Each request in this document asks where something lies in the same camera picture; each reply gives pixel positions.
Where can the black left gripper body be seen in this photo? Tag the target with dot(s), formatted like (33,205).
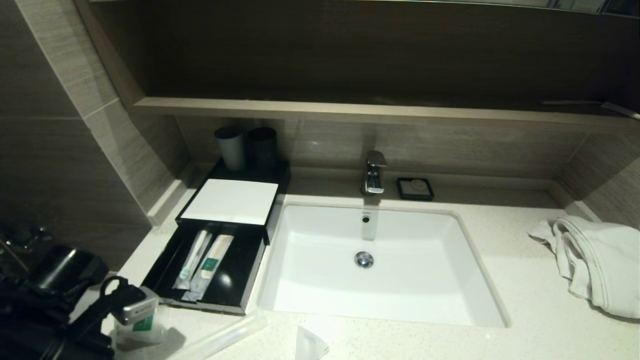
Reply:
(92,332)

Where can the toothbrush packet with green print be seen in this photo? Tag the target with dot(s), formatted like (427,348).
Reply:
(194,257)

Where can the long clear plastic packet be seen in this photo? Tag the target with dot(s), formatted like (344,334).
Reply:
(225,335)

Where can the black box drawer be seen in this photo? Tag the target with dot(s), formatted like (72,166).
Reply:
(235,280)

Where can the dark brown cup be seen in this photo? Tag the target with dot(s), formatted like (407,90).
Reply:
(262,147)

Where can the sachet with green label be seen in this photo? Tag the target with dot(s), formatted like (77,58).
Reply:
(145,327)

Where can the slim packet with green label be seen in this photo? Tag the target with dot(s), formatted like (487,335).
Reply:
(212,260)

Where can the white flat sheet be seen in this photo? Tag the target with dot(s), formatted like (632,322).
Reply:
(230,202)

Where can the grey cup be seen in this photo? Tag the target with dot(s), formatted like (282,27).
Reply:
(231,150)

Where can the chrome drain stopper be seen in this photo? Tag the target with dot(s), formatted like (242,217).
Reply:
(364,259)

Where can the chrome faucet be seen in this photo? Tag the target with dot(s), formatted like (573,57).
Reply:
(374,175)

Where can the white ceramic sink basin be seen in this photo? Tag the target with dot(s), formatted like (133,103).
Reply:
(425,280)

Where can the black soap dish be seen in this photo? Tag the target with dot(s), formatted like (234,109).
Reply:
(400,192)

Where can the round white soap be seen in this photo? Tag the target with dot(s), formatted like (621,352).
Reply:
(416,187)

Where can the white towel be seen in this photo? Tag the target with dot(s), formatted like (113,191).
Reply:
(605,260)

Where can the wooden wall shelf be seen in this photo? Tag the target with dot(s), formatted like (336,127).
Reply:
(350,112)

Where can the wall mirror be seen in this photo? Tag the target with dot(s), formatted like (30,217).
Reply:
(575,4)

